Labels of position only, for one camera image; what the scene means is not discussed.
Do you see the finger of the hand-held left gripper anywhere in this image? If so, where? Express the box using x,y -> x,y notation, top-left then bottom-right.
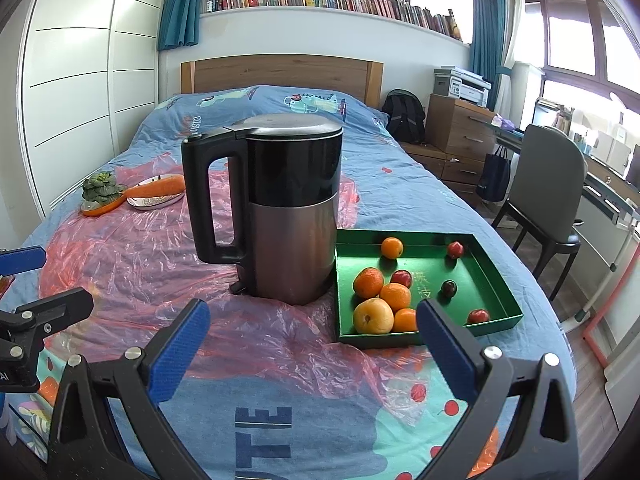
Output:
0,287 -> 95,338
0,246 -> 47,277

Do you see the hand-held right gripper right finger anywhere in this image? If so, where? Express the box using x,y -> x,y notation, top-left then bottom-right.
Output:
416,298 -> 582,480

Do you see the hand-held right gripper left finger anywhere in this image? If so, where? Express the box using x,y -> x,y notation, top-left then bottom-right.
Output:
47,298 -> 211,480

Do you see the large orange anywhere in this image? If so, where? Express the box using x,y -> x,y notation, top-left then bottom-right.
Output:
379,283 -> 413,312

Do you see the green shallow tray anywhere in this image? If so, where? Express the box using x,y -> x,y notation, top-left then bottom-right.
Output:
334,229 -> 524,350

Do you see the yellow apple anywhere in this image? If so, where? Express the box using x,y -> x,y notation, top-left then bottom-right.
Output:
353,298 -> 395,335

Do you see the large deep orange tangerine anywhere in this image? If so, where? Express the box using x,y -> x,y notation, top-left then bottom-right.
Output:
353,267 -> 385,299

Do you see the pink plastic sheet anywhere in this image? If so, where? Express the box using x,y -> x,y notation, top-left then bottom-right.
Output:
37,152 -> 436,401

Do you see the orange leaf-shaped plate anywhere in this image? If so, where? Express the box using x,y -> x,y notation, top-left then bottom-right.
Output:
80,192 -> 128,217

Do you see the green leafy vegetable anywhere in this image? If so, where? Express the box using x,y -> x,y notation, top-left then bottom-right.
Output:
82,171 -> 128,205

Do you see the carrot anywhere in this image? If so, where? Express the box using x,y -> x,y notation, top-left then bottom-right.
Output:
124,175 -> 187,200

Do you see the black and steel electric kettle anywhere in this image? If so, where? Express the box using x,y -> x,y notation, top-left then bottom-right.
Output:
181,114 -> 344,307

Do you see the dark blue tote bag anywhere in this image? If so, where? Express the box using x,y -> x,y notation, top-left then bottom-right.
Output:
476,145 -> 513,202

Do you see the white wardrobe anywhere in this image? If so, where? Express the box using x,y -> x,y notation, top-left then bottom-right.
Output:
15,0 -> 176,216

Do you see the low wooden nightstand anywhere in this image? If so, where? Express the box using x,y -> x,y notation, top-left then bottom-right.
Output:
400,141 -> 446,176

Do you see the grey chair with black legs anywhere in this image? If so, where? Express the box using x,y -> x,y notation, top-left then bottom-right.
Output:
492,124 -> 588,301

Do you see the wooden drawer chest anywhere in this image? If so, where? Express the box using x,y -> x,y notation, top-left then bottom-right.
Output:
426,92 -> 501,206

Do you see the black backpack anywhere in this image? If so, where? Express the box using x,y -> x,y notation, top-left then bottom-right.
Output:
381,89 -> 427,145

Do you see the white printer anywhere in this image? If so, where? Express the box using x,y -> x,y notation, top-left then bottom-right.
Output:
432,66 -> 492,108

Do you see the wooden headboard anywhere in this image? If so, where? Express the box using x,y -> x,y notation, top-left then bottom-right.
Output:
181,55 -> 385,108

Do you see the teal curtain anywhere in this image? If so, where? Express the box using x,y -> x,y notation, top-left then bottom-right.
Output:
157,0 -> 207,52
470,0 -> 523,111

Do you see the dark-framed window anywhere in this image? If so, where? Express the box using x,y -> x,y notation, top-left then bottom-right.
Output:
525,0 -> 640,111

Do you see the orange metal frame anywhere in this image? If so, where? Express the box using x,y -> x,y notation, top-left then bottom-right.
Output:
580,260 -> 640,366

